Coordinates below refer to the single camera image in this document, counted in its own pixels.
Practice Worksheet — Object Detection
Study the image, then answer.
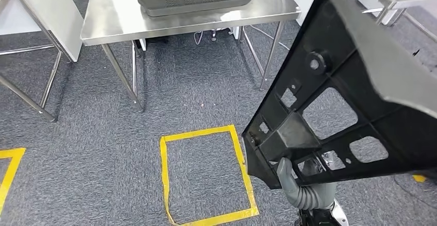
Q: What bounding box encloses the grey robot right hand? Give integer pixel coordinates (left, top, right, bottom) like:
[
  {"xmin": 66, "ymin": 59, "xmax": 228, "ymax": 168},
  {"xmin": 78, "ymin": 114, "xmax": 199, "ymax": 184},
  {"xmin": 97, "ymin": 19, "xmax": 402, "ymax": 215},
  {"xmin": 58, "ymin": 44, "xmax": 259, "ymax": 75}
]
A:
[{"xmin": 276, "ymin": 158, "xmax": 338, "ymax": 212}]

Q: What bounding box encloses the stainless steel workbench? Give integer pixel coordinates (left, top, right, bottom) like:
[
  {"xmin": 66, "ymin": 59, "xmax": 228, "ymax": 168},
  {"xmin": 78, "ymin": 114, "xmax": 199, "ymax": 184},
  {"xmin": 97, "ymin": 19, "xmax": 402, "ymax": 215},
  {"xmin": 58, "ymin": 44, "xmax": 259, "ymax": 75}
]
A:
[{"xmin": 80, "ymin": 0, "xmax": 302, "ymax": 112}]

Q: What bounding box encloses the black plastic frame part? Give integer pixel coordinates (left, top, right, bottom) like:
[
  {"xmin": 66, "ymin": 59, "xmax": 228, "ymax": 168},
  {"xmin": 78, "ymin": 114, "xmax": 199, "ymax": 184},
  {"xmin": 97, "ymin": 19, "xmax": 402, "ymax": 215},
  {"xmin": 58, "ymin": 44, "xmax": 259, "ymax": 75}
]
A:
[{"xmin": 241, "ymin": 0, "xmax": 437, "ymax": 190}]

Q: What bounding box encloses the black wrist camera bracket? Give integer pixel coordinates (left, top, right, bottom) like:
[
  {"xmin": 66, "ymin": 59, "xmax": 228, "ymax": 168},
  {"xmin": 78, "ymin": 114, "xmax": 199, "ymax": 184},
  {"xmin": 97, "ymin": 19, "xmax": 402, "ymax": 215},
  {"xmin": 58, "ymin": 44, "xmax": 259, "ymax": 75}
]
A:
[{"xmin": 295, "ymin": 208, "xmax": 337, "ymax": 226}]

